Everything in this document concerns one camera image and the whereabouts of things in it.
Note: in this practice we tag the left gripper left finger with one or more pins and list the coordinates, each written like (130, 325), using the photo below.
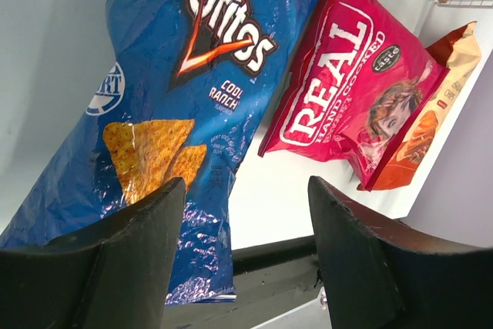
(113, 273)

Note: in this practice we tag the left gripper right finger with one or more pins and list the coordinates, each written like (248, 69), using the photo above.
(380, 273)

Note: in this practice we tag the orange beige cassava chips bag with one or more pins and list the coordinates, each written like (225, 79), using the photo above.
(460, 53)

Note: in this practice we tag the pink Real chips bag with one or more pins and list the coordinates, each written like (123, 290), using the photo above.
(357, 83)

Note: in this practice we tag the blue Doritos chips bag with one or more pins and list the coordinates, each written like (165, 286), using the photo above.
(190, 86)

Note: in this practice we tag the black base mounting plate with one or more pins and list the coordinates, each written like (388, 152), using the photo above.
(270, 280)

